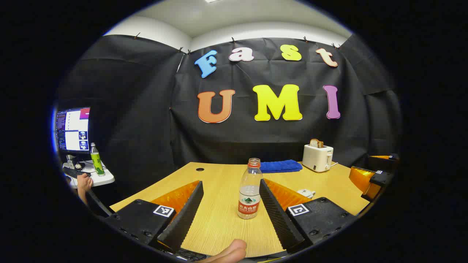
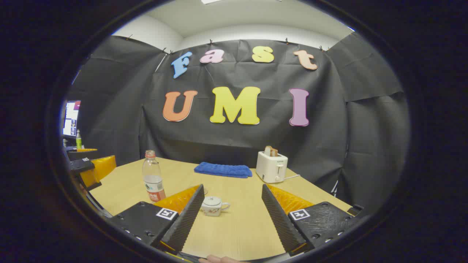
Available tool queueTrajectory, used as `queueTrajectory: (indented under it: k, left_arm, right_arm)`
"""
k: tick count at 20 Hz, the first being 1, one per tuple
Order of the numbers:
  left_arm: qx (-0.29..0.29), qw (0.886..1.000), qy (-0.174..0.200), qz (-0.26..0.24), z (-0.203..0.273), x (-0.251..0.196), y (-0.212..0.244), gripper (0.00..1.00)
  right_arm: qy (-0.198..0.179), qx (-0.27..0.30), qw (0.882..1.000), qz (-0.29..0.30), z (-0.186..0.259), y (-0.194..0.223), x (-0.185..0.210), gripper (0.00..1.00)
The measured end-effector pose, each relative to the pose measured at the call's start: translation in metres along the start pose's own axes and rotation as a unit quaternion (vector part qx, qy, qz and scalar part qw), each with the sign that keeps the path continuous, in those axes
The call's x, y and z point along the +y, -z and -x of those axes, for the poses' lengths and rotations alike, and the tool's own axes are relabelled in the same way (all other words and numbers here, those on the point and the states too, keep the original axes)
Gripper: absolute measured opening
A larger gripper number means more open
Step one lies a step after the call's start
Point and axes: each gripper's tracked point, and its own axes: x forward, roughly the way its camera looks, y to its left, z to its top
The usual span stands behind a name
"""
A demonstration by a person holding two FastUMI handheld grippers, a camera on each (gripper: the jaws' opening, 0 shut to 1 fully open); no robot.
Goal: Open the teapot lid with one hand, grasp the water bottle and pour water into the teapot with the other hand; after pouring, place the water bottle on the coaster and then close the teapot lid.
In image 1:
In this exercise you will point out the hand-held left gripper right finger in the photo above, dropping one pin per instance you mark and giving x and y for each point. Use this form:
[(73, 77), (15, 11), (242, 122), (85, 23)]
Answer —
[(278, 219)]

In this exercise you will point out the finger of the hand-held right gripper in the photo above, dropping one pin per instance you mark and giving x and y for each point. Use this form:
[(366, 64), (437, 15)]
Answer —
[(382, 178), (380, 163)]

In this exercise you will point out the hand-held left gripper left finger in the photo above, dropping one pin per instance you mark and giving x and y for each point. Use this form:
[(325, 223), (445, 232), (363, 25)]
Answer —
[(186, 215)]

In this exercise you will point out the clear plastic water bottle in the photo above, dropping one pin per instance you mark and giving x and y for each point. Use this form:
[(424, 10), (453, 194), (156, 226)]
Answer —
[(249, 197)]

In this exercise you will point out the white ceramic teacup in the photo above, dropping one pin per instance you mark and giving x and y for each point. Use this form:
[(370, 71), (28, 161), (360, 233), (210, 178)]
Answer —
[(310, 195)]

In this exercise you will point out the green label bottle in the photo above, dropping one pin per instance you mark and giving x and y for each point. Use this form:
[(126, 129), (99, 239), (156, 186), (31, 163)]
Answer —
[(97, 162)]

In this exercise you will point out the blue folded towel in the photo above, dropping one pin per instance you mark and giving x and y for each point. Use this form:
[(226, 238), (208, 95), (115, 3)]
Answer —
[(281, 166)]

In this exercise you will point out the white toaster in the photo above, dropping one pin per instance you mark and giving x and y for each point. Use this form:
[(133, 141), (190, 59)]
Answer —
[(316, 157)]

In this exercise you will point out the black curved bar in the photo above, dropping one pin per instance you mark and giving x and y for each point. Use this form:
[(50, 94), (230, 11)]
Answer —
[(98, 205)]

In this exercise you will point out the small white side table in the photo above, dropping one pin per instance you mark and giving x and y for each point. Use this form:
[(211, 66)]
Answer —
[(104, 179)]

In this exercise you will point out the black backdrop cloth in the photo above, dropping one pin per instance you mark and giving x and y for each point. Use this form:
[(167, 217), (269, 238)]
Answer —
[(146, 109)]

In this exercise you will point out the black keyboard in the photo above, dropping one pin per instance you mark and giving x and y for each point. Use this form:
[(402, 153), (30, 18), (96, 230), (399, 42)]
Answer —
[(73, 172)]

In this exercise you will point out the computer monitor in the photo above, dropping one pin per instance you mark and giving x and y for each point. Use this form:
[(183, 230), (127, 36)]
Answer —
[(73, 128)]

